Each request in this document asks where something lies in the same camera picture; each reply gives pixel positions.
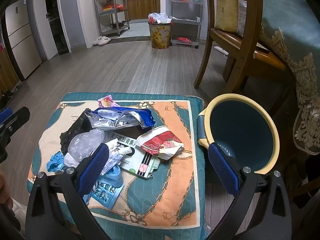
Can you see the white paper leaflet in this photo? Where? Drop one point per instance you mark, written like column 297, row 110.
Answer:
column 113, row 160

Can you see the person's left hand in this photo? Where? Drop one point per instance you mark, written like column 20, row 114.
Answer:
column 4, row 187

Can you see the black flat box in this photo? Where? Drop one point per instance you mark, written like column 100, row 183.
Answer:
column 262, row 48

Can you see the white green medicine box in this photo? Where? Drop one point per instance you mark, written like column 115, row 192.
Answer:
column 140, row 166

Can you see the red floral paper packet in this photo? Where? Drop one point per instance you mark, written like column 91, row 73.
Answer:
column 160, row 142

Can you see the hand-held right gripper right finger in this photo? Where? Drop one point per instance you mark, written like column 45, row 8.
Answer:
column 222, row 170

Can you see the blue blister pack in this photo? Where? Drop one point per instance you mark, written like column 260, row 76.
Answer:
column 105, row 196

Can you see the white refrigerator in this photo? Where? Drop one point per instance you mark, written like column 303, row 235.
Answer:
column 22, row 42

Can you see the grey plastic shelf rack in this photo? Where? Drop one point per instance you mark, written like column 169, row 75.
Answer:
column 186, row 22

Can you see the pink purple candy wrapper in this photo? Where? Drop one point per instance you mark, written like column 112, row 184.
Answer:
column 107, row 102

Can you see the clear plastic bag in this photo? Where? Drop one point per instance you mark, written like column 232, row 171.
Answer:
column 85, row 142

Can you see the heap of white rubbish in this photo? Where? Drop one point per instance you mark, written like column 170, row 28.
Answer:
column 160, row 18

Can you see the light blue plastic bag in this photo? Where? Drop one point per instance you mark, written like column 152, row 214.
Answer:
column 116, row 177

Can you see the blue bin with yellow rim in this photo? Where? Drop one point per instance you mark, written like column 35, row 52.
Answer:
column 240, row 130

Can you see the blue rubber glove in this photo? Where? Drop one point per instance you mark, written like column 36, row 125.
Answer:
column 53, row 163

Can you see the teal lace tablecloth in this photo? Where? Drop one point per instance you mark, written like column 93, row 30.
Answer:
column 290, row 30

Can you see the white door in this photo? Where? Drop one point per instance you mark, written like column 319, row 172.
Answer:
column 42, row 17

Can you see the blue foil snack wrapper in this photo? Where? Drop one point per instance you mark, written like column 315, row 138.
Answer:
column 147, row 118

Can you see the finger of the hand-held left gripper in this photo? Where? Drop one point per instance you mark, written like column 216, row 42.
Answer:
column 18, row 116

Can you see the wooden chair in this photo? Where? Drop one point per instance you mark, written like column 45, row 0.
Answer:
column 225, row 37

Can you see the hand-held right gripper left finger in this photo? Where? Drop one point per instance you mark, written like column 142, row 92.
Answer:
column 95, row 165

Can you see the teal patterned cushion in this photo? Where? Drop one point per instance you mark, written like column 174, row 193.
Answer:
column 162, row 205

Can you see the red orange packets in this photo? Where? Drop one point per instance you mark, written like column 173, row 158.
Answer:
column 113, row 7

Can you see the white power strip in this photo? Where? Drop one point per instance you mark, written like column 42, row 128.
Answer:
column 222, row 50

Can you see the wooden kitchen cabinet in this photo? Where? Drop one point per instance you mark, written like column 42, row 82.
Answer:
column 142, row 7

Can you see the black plastic bag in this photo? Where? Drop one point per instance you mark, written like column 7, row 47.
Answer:
column 77, row 130

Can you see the black frying pan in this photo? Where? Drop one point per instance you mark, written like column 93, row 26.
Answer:
column 120, row 23

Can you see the yellow parcel with label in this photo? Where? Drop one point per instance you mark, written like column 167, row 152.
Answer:
column 227, row 15

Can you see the metal shelf rack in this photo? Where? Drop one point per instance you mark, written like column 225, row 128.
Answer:
column 110, row 15

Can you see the floral waste bin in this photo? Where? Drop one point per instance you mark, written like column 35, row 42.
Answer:
column 160, row 36

